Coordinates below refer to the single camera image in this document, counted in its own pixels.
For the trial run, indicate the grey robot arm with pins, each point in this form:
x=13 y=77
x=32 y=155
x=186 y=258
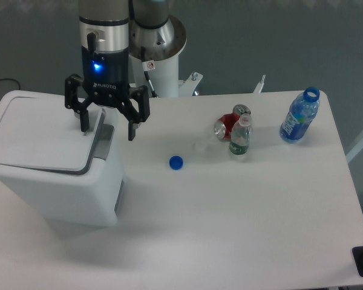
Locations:
x=104 y=34

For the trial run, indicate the white trash can body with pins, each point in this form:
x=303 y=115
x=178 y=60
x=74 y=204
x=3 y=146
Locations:
x=91 y=198

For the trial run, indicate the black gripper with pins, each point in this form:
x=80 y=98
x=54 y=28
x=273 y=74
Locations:
x=106 y=84

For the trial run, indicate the white trash can lid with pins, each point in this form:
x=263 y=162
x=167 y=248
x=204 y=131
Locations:
x=40 y=134

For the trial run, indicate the crushed red soda can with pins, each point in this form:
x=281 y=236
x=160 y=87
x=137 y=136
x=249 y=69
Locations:
x=223 y=126

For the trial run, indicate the clear green-label bottle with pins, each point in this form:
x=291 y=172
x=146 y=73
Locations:
x=240 y=135

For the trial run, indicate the blue drink bottle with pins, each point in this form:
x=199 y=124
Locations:
x=301 y=113

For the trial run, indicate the clear bottle cap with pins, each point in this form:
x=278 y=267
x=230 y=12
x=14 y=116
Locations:
x=200 y=146

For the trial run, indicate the blue bottle cap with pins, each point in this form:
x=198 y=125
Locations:
x=176 y=162

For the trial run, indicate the white metal base frame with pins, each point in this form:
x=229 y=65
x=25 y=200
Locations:
x=188 y=87

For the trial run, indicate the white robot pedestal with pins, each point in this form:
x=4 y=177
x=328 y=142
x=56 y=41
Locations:
x=153 y=54

